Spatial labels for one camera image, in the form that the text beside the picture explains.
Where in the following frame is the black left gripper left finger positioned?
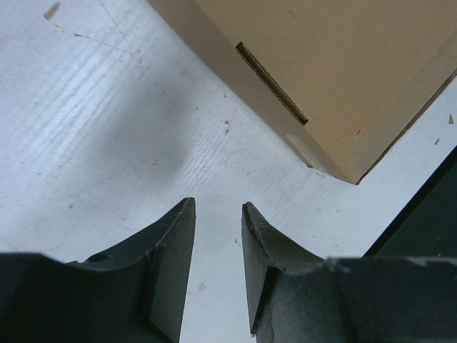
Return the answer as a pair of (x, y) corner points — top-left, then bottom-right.
(1, 198), (196, 342)

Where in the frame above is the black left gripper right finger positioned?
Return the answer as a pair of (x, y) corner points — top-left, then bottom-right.
(241, 203), (456, 342)

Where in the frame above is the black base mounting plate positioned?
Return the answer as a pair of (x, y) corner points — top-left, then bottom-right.
(365, 149), (457, 257)

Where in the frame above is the brown cardboard express box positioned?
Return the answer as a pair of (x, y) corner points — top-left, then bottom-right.
(151, 1), (456, 184)

